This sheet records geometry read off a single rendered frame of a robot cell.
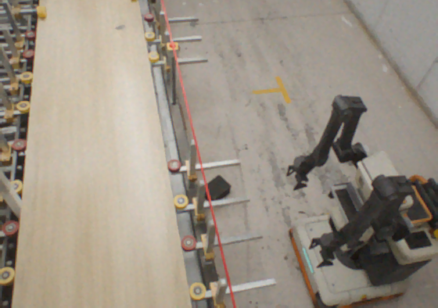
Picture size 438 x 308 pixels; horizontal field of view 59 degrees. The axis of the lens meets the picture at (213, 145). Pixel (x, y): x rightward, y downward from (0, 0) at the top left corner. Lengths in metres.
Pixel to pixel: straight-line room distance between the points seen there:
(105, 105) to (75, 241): 0.95
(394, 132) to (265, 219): 1.68
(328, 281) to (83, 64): 2.27
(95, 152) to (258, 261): 1.46
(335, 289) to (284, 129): 1.62
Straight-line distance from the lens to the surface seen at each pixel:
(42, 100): 2.80
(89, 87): 2.81
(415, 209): 2.54
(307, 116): 3.97
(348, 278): 2.88
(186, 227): 2.43
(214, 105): 3.88
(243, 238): 2.17
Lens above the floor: 2.81
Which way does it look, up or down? 52 degrees down
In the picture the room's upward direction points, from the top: 6 degrees clockwise
